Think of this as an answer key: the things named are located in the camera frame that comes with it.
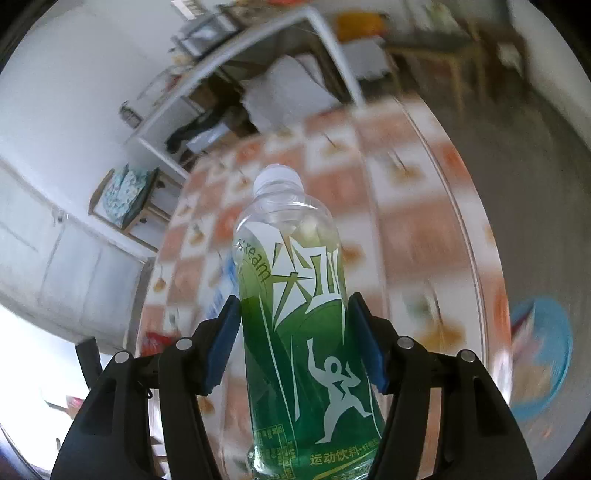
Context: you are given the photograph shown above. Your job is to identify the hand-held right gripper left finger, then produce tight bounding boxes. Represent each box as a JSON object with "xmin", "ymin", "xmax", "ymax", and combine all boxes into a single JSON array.
[{"xmin": 50, "ymin": 294, "xmax": 242, "ymax": 480}]

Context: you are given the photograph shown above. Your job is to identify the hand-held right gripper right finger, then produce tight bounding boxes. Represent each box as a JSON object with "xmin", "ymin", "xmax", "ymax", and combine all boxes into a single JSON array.
[{"xmin": 348, "ymin": 292, "xmax": 539, "ymax": 480}]

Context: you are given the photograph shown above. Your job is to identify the green label drink bottle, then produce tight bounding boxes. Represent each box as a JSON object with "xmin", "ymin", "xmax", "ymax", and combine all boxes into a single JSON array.
[{"xmin": 231, "ymin": 164, "xmax": 386, "ymax": 478}]

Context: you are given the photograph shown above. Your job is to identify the blue plastic basket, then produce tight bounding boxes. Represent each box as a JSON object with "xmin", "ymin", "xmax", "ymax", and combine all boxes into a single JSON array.
[{"xmin": 508, "ymin": 298, "xmax": 573, "ymax": 423}]

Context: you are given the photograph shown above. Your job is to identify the white cabinet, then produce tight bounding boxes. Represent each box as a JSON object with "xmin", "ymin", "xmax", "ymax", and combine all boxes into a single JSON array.
[{"xmin": 0, "ymin": 157, "xmax": 155, "ymax": 333}]

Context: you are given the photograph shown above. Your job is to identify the leaf patterned tablecloth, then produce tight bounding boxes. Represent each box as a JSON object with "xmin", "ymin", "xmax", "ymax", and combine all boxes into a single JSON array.
[{"xmin": 139, "ymin": 95, "xmax": 511, "ymax": 462}]

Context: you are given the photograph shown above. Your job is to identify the floral cloth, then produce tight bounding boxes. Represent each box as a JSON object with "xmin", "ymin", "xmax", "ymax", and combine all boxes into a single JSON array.
[{"xmin": 102, "ymin": 167, "xmax": 151, "ymax": 222}]

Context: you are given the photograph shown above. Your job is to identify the wooden chair green seat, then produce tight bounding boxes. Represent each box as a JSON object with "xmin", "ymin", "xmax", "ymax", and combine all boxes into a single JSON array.
[{"xmin": 88, "ymin": 166, "xmax": 183, "ymax": 241}]

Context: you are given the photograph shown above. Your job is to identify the black cloth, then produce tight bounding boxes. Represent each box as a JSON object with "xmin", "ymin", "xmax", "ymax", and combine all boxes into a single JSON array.
[{"xmin": 166, "ymin": 104, "xmax": 245, "ymax": 153}]

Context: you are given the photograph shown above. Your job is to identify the white sack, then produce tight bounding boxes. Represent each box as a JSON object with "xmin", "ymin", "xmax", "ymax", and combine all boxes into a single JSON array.
[{"xmin": 242, "ymin": 55, "xmax": 333, "ymax": 132}]

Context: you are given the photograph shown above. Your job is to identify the white side table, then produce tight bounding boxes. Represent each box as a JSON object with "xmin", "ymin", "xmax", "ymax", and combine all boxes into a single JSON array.
[{"xmin": 124, "ymin": 4, "xmax": 365, "ymax": 181}]

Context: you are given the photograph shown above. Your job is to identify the wooden chair dark seat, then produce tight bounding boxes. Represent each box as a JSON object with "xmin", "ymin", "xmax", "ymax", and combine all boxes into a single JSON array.
[{"xmin": 385, "ymin": 9, "xmax": 485, "ymax": 112}]

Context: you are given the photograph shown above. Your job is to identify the silver rice cooker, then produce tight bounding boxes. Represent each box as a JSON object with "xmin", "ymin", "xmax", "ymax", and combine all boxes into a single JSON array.
[{"xmin": 178, "ymin": 11, "xmax": 236, "ymax": 56}]

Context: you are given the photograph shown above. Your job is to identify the yellow bag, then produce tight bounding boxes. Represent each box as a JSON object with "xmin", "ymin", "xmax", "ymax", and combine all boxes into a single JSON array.
[{"xmin": 335, "ymin": 11, "xmax": 386, "ymax": 42}]

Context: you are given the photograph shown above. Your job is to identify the dark wooden stool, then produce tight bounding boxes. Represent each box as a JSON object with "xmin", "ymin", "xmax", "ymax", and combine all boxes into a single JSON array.
[{"xmin": 480, "ymin": 18, "xmax": 532, "ymax": 79}]

